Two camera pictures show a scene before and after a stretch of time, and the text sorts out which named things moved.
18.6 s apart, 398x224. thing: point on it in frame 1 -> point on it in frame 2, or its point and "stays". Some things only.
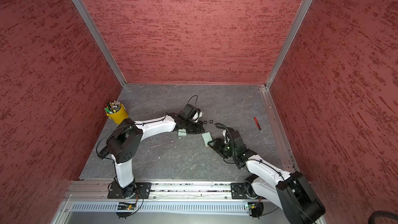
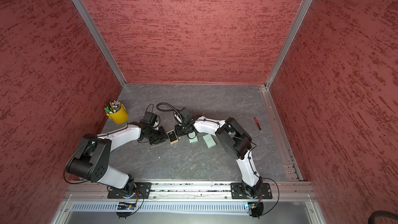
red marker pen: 257,123 stays
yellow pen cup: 121,114 stays
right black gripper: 220,141 -> 178,129
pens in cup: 112,107 stays
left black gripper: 200,126 -> 161,138
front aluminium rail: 84,190 stays
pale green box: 207,138 -> 193,137
